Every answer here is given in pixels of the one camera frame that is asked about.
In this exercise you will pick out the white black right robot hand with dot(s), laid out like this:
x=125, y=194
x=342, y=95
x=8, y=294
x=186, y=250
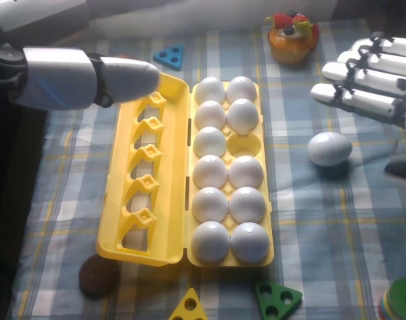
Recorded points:
x=376, y=83

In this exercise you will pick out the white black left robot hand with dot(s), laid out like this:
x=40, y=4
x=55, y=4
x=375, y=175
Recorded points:
x=66, y=78

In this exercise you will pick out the white toy egg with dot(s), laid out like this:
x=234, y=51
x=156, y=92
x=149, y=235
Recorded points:
x=209, y=90
x=250, y=241
x=210, y=241
x=209, y=171
x=210, y=204
x=209, y=141
x=329, y=148
x=210, y=115
x=242, y=116
x=247, y=204
x=241, y=89
x=246, y=171

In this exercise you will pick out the yellow plastic egg carton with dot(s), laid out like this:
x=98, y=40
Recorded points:
x=176, y=160

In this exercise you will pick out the toy cupcake with berries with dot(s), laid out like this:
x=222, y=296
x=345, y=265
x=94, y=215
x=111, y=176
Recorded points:
x=291, y=40

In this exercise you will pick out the blue triangle block with holes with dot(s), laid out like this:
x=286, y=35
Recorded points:
x=171, y=57

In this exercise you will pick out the blue plaid tablecloth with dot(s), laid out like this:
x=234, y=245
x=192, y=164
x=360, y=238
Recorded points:
x=322, y=216

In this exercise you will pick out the dark chocolate sandwich cookie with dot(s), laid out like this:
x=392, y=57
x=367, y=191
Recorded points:
x=97, y=275

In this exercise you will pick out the green triangle block with holes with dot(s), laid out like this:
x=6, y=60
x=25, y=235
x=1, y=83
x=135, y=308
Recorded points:
x=277, y=300

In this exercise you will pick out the yellow triangle block with holes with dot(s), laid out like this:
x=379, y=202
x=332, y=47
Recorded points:
x=188, y=306

